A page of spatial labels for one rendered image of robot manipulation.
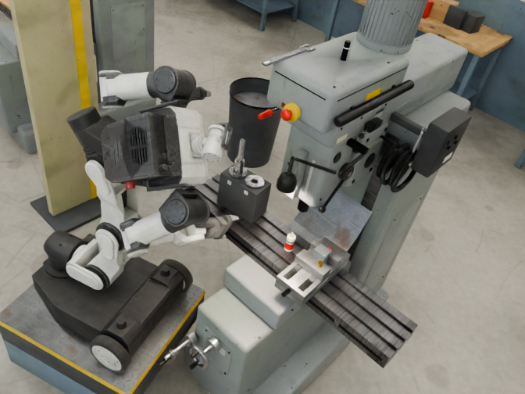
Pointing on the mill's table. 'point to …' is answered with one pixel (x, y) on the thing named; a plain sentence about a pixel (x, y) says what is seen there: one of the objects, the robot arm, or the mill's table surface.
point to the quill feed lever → (337, 185)
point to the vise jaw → (309, 262)
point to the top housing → (333, 80)
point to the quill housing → (327, 155)
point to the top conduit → (373, 103)
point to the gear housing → (337, 136)
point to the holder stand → (244, 193)
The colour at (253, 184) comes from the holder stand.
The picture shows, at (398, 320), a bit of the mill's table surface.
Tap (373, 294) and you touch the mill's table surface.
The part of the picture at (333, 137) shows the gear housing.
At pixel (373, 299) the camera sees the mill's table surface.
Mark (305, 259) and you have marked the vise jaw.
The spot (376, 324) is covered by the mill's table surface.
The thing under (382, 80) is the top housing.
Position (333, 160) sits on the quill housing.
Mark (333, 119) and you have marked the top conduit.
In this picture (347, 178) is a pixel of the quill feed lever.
